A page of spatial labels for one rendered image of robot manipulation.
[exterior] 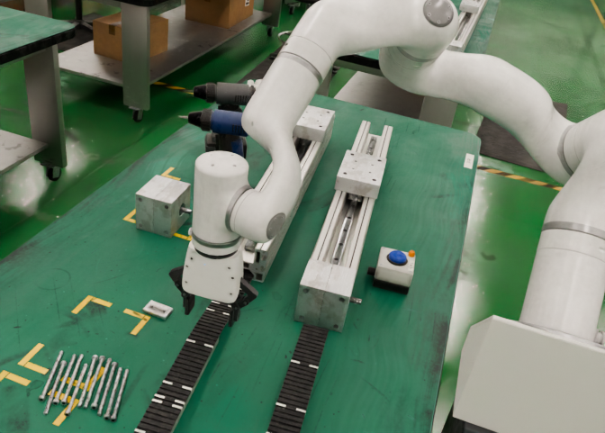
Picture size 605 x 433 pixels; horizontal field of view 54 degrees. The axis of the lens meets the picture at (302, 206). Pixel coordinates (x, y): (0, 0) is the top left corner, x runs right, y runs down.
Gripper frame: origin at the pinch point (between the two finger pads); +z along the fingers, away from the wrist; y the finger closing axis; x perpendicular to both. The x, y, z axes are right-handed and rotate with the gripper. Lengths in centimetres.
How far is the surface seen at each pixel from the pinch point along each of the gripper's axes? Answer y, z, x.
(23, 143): -142, 63, 140
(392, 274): 31.6, 1.7, 27.4
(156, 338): -9.1, 6.5, -3.8
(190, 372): 1.0, 3.3, -12.0
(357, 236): 22.3, -2.0, 33.1
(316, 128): 3, -6, 77
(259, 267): 3.8, 2.8, 19.4
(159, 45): -144, 57, 293
